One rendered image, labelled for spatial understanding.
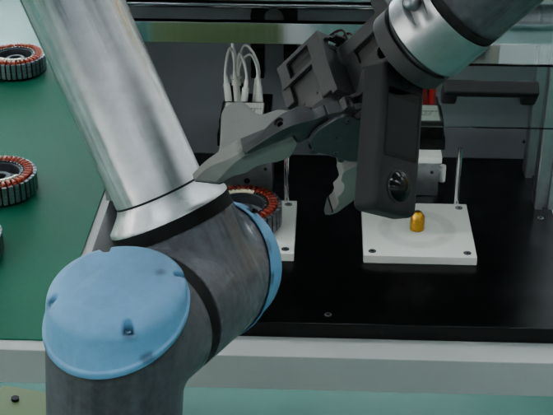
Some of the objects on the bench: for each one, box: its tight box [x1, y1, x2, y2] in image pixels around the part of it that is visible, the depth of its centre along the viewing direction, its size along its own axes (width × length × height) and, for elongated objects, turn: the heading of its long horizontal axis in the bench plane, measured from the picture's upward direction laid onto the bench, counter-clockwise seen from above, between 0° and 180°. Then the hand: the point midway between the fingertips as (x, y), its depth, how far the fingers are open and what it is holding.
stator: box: [226, 184, 282, 234], centre depth 165 cm, size 11×11×4 cm
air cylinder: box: [416, 163, 439, 196], centre depth 177 cm, size 5×8×6 cm
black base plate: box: [92, 153, 553, 343], centre depth 168 cm, size 47×64×2 cm
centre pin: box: [410, 210, 425, 232], centre depth 164 cm, size 2×2×3 cm
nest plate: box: [361, 203, 477, 265], centre depth 165 cm, size 15×15×1 cm
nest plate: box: [274, 200, 297, 261], centre depth 166 cm, size 15×15×1 cm
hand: (263, 205), depth 102 cm, fingers open, 14 cm apart
